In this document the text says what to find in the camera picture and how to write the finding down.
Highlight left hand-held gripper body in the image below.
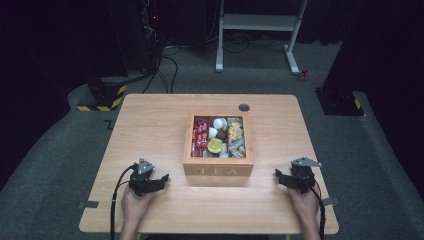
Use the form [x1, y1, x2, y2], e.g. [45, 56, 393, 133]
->
[128, 157, 156, 197]

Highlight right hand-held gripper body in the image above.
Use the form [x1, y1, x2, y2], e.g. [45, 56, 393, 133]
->
[289, 156, 323, 195]

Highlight wooden tea box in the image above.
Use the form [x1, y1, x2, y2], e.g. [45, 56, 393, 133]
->
[182, 110, 255, 178]

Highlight green-lidded capsule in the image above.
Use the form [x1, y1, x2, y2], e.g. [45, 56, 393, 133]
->
[206, 138, 225, 155]

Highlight person's left hand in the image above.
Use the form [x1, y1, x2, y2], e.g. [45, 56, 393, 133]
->
[120, 183, 158, 229]

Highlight person's right hand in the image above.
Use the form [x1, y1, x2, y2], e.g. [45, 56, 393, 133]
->
[287, 185, 321, 224]

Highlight grey packets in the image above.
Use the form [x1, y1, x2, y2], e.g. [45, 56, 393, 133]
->
[228, 137, 247, 159]

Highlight stack of red packets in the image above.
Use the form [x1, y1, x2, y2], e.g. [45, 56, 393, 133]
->
[191, 116, 211, 158]

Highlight yellow packets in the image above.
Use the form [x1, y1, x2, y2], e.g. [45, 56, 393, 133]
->
[227, 119, 242, 141]

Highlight black yellow striped stand base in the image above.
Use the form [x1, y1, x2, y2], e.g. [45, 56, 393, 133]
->
[76, 75, 129, 113]

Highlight dark equipment rack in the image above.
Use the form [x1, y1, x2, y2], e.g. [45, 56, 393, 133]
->
[105, 0, 165, 78]

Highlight white metal stand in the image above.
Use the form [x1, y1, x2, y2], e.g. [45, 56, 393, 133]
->
[215, 0, 310, 76]

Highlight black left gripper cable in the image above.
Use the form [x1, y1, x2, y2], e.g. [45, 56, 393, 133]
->
[109, 162, 139, 240]

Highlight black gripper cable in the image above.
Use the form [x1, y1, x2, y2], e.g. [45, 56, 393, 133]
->
[309, 183, 328, 240]
[109, 162, 139, 240]

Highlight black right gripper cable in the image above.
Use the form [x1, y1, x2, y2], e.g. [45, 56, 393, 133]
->
[309, 183, 328, 240]

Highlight black floor cables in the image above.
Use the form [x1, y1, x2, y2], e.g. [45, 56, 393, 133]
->
[141, 44, 183, 95]

